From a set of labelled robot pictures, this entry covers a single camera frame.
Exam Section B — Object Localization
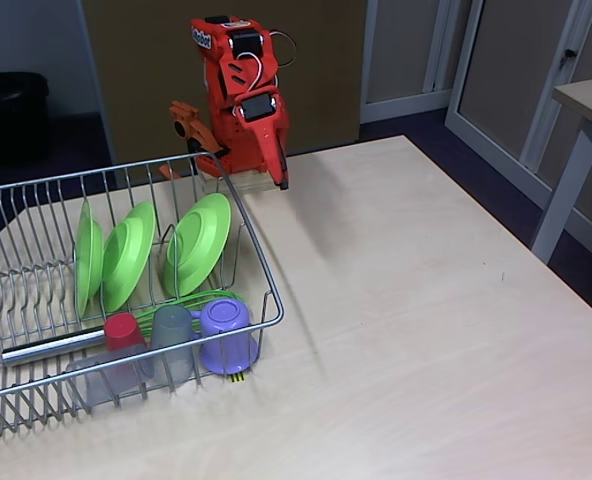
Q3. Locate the green plastic plate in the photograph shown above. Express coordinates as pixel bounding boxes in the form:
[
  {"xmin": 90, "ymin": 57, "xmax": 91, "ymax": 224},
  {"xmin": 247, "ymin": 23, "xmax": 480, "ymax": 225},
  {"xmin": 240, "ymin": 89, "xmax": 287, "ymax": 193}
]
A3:
[
  {"xmin": 163, "ymin": 192, "xmax": 233, "ymax": 297},
  {"xmin": 74, "ymin": 198, "xmax": 105, "ymax": 318},
  {"xmin": 100, "ymin": 201, "xmax": 158, "ymax": 313}
]

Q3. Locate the purple plastic mug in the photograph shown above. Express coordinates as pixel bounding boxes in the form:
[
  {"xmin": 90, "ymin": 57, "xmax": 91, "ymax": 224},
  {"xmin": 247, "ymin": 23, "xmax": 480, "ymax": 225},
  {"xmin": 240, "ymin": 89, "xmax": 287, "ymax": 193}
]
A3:
[{"xmin": 190, "ymin": 298, "xmax": 261, "ymax": 377}]

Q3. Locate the grey translucent plastic cup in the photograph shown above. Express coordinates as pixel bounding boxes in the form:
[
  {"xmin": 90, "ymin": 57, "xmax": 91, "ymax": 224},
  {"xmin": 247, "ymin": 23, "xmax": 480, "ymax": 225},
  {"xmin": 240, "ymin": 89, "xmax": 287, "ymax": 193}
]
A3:
[
  {"xmin": 65, "ymin": 344, "xmax": 156, "ymax": 407},
  {"xmin": 149, "ymin": 305, "xmax": 200, "ymax": 387}
]

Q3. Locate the red plastic cup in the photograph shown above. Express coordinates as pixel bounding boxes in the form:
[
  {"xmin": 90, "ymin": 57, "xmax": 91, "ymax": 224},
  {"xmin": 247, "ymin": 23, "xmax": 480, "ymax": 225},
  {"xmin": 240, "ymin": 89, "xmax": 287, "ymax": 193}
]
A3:
[{"xmin": 103, "ymin": 313, "xmax": 148, "ymax": 352}]

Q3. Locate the green whisk with steel handle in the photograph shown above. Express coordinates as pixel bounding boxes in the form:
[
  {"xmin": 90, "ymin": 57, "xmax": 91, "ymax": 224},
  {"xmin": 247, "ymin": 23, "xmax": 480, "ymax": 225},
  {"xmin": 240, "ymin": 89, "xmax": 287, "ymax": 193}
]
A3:
[{"xmin": 0, "ymin": 288, "xmax": 248, "ymax": 370}]

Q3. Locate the wooden base block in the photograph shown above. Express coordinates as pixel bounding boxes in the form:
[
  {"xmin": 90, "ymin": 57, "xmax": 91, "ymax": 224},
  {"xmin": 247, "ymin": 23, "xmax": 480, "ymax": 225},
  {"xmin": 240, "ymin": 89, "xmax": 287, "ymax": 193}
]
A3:
[{"xmin": 200, "ymin": 159, "xmax": 292, "ymax": 201}]

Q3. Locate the orange plastic clamp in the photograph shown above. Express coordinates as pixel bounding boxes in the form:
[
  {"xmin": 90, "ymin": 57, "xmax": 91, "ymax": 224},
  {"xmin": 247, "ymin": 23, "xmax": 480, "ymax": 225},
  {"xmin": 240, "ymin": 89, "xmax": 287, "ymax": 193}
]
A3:
[{"xmin": 158, "ymin": 99, "xmax": 227, "ymax": 181}]

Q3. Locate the brown cork board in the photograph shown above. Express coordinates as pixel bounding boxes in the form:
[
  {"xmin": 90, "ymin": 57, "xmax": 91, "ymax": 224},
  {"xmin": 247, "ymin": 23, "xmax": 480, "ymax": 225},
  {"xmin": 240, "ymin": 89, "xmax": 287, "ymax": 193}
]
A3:
[{"xmin": 82, "ymin": 0, "xmax": 368, "ymax": 157}]

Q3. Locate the white framed cabinet with lock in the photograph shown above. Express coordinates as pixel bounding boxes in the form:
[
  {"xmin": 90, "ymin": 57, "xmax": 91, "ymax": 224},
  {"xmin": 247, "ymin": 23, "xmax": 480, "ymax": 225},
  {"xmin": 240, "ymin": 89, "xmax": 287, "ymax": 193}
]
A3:
[{"xmin": 444, "ymin": 0, "xmax": 592, "ymax": 241}]

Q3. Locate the black trash bin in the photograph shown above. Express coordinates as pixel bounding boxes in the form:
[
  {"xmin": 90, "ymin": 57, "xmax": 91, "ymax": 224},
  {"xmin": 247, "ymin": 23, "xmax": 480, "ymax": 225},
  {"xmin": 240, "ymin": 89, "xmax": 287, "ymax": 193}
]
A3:
[{"xmin": 0, "ymin": 71, "xmax": 51, "ymax": 166}]

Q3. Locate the beige desk with grey leg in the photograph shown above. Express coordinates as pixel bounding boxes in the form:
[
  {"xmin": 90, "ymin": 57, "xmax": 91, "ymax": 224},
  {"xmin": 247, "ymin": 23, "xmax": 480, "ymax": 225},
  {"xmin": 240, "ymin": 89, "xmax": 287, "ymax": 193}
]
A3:
[{"xmin": 529, "ymin": 74, "xmax": 592, "ymax": 265}]

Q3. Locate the metal wire dish rack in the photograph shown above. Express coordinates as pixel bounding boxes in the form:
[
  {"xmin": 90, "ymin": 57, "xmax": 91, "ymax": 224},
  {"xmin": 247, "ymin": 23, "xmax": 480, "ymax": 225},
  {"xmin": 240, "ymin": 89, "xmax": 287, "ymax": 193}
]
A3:
[{"xmin": 0, "ymin": 149, "xmax": 285, "ymax": 442}]

